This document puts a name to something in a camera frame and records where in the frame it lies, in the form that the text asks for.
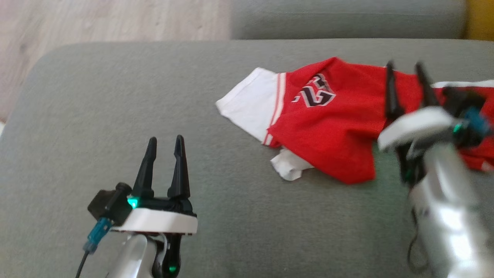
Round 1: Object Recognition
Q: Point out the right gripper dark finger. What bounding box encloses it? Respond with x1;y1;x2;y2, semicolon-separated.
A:
385;61;404;121
415;62;440;108

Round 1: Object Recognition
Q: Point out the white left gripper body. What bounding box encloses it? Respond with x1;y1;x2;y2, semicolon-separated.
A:
110;198;198;278

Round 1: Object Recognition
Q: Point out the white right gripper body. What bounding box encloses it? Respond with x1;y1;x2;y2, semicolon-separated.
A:
377;107;456;188

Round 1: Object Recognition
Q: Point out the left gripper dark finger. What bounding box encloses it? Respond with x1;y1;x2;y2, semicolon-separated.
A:
167;135;191;200
132;137;158;199

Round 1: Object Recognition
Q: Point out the red white Bulls jersey shirt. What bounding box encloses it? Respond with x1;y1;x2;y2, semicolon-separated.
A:
215;57;442;185

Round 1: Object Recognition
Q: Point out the large grey sofa seat cushion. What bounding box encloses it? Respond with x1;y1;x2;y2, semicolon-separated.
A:
0;39;494;278

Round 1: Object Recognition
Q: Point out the yellow sofa backrest cushion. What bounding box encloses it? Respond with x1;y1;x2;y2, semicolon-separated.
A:
465;0;494;41

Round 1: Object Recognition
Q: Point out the grey sofa back cushion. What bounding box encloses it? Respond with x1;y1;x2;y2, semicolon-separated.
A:
230;0;467;40

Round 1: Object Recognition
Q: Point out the right cable with blue connector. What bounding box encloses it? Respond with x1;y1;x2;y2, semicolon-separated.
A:
461;107;491;134

